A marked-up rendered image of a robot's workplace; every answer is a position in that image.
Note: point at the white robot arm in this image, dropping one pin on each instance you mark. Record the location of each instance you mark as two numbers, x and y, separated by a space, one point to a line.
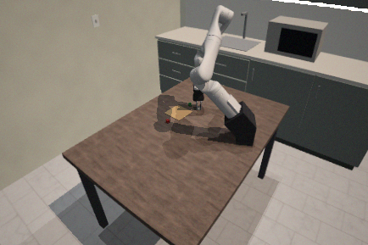
204 60

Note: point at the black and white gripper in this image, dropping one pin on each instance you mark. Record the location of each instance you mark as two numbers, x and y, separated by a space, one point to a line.
197 96

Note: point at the tan square mat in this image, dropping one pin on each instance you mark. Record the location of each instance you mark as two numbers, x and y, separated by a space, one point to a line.
178 112

